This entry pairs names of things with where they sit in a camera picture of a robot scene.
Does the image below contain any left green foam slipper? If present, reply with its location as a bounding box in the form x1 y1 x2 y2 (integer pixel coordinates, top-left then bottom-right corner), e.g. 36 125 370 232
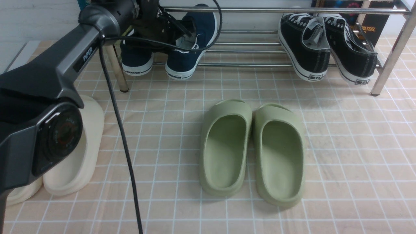
199 99 253 197

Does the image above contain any right black canvas sneaker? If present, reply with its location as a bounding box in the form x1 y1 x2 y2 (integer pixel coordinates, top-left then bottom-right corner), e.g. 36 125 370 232
318 14 378 85

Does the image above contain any left cream foam slipper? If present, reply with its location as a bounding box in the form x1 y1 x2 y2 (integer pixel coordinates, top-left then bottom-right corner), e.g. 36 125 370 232
6 177 43 206

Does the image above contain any left black canvas sneaker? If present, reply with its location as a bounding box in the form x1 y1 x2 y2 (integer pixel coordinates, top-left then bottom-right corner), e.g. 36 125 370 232
278 13 331 82

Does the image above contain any black canvas sneaker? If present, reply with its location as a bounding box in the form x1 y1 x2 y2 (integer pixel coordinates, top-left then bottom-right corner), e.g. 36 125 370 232
278 13 331 82
318 14 378 85

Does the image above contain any right green foam slipper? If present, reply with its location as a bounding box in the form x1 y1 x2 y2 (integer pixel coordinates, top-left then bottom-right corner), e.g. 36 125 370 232
253 103 306 207

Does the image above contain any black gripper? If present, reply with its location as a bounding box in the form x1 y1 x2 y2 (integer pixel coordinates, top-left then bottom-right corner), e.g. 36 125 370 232
132 0 193 44

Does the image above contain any green foam slipper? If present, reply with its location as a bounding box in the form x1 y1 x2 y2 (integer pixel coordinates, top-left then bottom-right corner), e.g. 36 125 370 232
253 103 306 207
199 99 253 197

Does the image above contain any black book orange text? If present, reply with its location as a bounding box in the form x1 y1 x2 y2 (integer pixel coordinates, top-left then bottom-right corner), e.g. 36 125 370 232
311 0 394 46

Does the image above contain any navy canvas shoe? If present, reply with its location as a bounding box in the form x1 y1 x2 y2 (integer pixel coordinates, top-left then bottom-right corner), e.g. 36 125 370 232
165 12 218 80
120 40 155 76

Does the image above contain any chrome metal shoe rack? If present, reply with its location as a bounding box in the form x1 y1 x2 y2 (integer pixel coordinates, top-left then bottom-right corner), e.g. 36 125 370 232
105 0 415 97

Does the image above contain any right cream foam slipper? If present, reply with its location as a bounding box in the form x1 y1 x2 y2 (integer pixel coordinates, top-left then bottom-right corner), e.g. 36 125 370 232
43 95 104 196

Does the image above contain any cream foam slipper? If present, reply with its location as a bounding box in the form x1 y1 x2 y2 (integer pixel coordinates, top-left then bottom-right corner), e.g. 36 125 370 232
43 95 104 196
6 177 43 206

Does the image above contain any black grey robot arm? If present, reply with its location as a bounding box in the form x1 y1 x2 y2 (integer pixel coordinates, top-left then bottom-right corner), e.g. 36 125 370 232
0 0 161 227

